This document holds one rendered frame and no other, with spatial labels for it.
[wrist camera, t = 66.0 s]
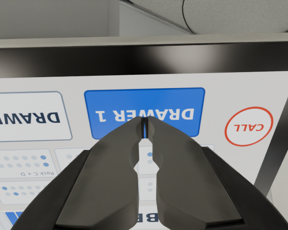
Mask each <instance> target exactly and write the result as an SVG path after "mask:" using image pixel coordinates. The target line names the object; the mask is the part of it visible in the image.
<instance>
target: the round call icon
mask: <svg viewBox="0 0 288 230"><path fill-rule="evenodd" d="M282 105H283V104H278V105H228V109H227V114H226V118H225V122H224V127H223V132H222V136H221V140H220V145H219V148H251V147H267V144H268V142H269V139H270V136H271V134H272V131H273V128H274V126H275V123H276V121H277V118H278V115H279V113H280V110H281V107H282Z"/></svg>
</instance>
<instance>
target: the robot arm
mask: <svg viewBox="0 0 288 230"><path fill-rule="evenodd" d="M144 127H145V133H146V139H149V141H150V142H151V143H152V160H153V161H154V162H155V163H156V165H157V166H158V168H159V170H158V172H157V174H156V204H157V212H158V219H159V221H160V223H161V224H162V225H163V226H165V227H166V228H168V229H170V230H288V222H287V221H286V220H285V218H284V217H283V216H282V214H281V213H280V212H279V211H278V210H277V208H276V207H275V206H274V205H273V204H272V203H271V202H270V201H269V200H268V198H267V197H266V196H265V195H264V194H263V193H262V192H261V191H260V190H258V189H257V188H256V187H255V186H254V185H253V184H252V183H251V182H249V181H248V180H247V179H246V178H245V177H243V176H242V175H241V174H240V173H239V172H237V171H236V170H235V169H234V168H233V167H231V166H230V165H229V164H228V163H227V162H226V161H225V160H224V159H222V158H221V157H220V156H219V155H218V154H216V153H215V152H214V151H213V150H211V149H210V148H209V147H208V146H201V145H199V144H198V143H197V142H196V141H195V140H194V139H192V138H191V137H190V136H188V135H187V134H185V133H184V132H182V131H181V130H179V129H177V128H175V127H173V126H171V125H169V124H167V123H165V122H164V121H162V120H160V119H158V118H156V117H154V116H147V117H142V116H136V117H134V118H132V119H131V120H129V121H127V122H126V123H124V124H123V125H121V126H119V127H118V128H116V129H114V130H112V131H111V132H109V133H108V134H107V135H105V136H104V137H102V138H101V139H100V140H99V141H98V142H97V143H96V144H95V145H94V146H93V147H92V148H91V149H89V150H83V151H82V152H81V153H80V154H79V155H78V156H77V157H76V158H75V159H74V160H73V161H72V162H71V163H70V164H69V165H68V166H67V167H66V168H65V169H64V170H62V171H61V172H60V173H59V174H58V175H57V176H56V177H55V178H54V179H53V180H52V181H51V182H50V183H49V184H48V185H47V186H46V187H45V188H44V189H43V190H42V191H41V192H40V193H39V194H38V195H37V196H36V197H35V198H34V199H33V201H32V202H31V203H30V204H29V205H28V206H27V207H26V209H25V210H24V211H23V212H22V214H21V215H20V217H19V218H18V219H17V221H16V222H15V223H14V225H13V226H12V228H11V229H10V230H129V229H131V228H133V227H134V226H135V225H136V224H137V222H138V218H139V183H138V174H137V172H136V171H135V170H134V167H135V166H136V164H137V163H138V162H139V143H140V141H141V140H142V139H144Z"/></svg>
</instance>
